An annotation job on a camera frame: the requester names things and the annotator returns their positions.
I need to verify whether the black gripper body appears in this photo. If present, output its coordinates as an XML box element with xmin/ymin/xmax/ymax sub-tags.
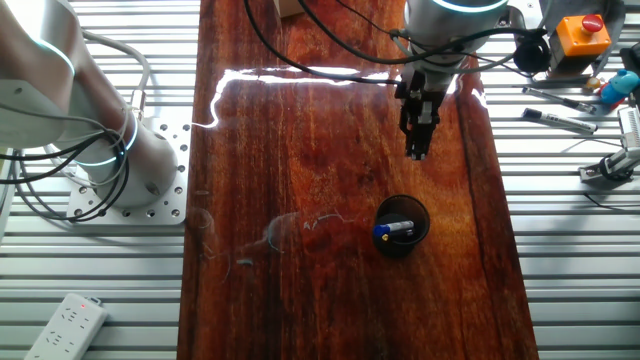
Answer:
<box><xmin>394</xmin><ymin>64</ymin><xmax>447</xmax><ymax>109</ymax></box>

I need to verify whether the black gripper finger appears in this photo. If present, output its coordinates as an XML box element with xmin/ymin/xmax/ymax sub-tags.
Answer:
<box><xmin>418</xmin><ymin>102</ymin><xmax>439</xmax><ymax>160</ymax></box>
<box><xmin>401</xmin><ymin>102</ymin><xmax>421</xmax><ymax>160</ymax></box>

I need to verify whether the black mesh pen holder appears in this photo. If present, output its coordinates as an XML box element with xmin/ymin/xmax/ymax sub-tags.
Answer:
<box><xmin>372</xmin><ymin>193</ymin><xmax>431</xmax><ymax>260</ymax></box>

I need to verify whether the black silver ballpoint pen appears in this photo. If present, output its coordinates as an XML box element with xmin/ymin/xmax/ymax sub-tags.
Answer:
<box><xmin>521</xmin><ymin>85</ymin><xmax>599</xmax><ymax>115</ymax></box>

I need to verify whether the white marker with blue cap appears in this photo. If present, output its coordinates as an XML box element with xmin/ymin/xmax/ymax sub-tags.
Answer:
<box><xmin>372</xmin><ymin>219</ymin><xmax>416</xmax><ymax>240</ymax></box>

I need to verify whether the glossy wooden board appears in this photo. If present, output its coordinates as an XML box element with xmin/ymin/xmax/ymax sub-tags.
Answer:
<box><xmin>177</xmin><ymin>0</ymin><xmax>541</xmax><ymax>360</ymax></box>

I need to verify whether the white marker with black cap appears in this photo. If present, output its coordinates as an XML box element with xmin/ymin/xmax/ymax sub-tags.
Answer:
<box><xmin>521</xmin><ymin>107</ymin><xmax>600</xmax><ymax>135</ymax></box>

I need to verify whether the tan wooden block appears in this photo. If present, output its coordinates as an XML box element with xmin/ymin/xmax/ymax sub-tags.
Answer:
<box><xmin>273</xmin><ymin>0</ymin><xmax>304</xmax><ymax>19</ymax></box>

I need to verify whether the orange emergency stop box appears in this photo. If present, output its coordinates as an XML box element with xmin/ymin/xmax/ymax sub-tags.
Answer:
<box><xmin>548</xmin><ymin>13</ymin><xmax>613</xmax><ymax>76</ymax></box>

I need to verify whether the metal clamp tool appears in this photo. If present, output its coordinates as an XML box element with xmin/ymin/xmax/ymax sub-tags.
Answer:
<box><xmin>578</xmin><ymin>148</ymin><xmax>640</xmax><ymax>184</ymax></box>

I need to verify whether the white power strip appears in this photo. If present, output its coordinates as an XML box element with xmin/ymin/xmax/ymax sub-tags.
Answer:
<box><xmin>23</xmin><ymin>292</ymin><xmax>109</xmax><ymax>360</ymax></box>

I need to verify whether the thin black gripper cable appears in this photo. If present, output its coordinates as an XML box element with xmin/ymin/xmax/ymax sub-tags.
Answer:
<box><xmin>298</xmin><ymin>0</ymin><xmax>549</xmax><ymax>67</ymax></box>

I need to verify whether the thick black gripper cable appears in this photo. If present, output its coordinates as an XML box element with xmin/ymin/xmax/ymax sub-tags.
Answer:
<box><xmin>243</xmin><ymin>0</ymin><xmax>402</xmax><ymax>85</ymax></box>

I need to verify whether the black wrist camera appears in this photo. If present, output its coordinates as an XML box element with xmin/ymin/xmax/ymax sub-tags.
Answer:
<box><xmin>513</xmin><ymin>29</ymin><xmax>552</xmax><ymax>75</ymax></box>

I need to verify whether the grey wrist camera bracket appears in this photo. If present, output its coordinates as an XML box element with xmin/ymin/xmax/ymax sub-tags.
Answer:
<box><xmin>492</xmin><ymin>3</ymin><xmax>531</xmax><ymax>34</ymax></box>

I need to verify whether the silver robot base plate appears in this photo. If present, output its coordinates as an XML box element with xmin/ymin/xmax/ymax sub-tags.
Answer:
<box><xmin>66</xmin><ymin>118</ymin><xmax>192</xmax><ymax>226</ymax></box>

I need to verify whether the grey base cable with connector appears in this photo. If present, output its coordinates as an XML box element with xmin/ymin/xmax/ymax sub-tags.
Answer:
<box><xmin>79</xmin><ymin>29</ymin><xmax>152</xmax><ymax>124</ymax></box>

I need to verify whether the black base cable bundle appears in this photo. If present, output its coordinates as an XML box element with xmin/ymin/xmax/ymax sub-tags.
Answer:
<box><xmin>0</xmin><ymin>128</ymin><xmax>132</xmax><ymax>225</ymax></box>

